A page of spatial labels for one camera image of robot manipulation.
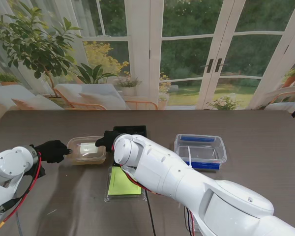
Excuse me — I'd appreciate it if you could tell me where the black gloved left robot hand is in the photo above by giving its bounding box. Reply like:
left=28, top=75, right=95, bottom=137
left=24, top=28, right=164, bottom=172
left=33, top=140, right=73, bottom=164

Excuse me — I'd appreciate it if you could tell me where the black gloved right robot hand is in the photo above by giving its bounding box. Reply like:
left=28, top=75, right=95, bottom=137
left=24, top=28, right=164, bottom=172
left=95, top=130, right=123, bottom=153

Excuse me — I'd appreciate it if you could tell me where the clear lid with white label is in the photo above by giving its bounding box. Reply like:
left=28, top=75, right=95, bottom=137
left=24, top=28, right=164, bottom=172
left=67, top=135, right=107, bottom=160

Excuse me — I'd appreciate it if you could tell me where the brown kraft paper container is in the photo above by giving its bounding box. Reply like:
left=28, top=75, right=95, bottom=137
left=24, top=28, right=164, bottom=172
left=67, top=137, right=107, bottom=165

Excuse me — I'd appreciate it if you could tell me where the clear container with blue clips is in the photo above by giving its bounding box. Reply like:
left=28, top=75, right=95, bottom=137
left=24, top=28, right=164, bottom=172
left=174, top=133, right=228, bottom=172

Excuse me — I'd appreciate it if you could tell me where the black plastic tray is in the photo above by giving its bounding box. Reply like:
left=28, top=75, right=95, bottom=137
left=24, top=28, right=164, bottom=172
left=112, top=125, right=148, bottom=136

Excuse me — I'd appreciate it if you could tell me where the clear lid with green sheet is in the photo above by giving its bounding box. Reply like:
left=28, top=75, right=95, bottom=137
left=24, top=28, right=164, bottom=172
left=104, top=165, right=149, bottom=203

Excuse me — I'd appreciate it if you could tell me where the red left arm cable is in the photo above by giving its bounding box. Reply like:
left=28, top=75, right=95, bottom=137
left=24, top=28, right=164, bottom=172
left=0, top=152, right=43, bottom=229

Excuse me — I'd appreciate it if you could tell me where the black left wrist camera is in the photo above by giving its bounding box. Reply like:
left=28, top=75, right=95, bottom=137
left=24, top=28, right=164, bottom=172
left=24, top=167, right=46, bottom=178

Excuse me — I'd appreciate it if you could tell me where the thin black cable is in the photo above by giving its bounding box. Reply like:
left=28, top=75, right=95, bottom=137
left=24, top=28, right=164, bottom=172
left=146, top=194, right=157, bottom=236

